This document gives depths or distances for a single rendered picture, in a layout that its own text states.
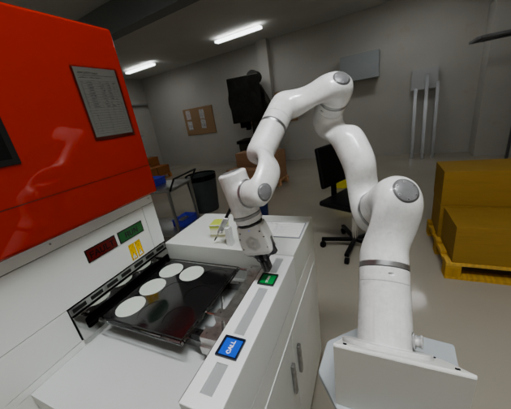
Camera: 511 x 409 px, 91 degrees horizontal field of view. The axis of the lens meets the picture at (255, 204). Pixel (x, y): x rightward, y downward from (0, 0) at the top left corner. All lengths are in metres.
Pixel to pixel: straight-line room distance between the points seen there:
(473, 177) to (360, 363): 2.29
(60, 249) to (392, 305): 0.95
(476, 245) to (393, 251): 1.82
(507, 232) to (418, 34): 5.35
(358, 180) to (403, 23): 6.49
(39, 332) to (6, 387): 0.13
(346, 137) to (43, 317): 1.05
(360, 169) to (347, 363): 0.51
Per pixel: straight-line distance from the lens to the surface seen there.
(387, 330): 0.69
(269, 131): 0.80
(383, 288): 0.69
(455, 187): 2.75
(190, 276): 1.08
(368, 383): 0.68
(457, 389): 0.66
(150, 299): 1.04
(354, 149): 0.82
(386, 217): 0.70
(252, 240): 0.75
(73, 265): 1.03
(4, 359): 1.02
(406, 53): 7.12
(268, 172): 0.66
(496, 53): 6.76
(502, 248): 2.56
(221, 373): 0.66
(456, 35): 7.19
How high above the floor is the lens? 1.47
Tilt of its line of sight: 20 degrees down
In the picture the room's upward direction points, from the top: 9 degrees counter-clockwise
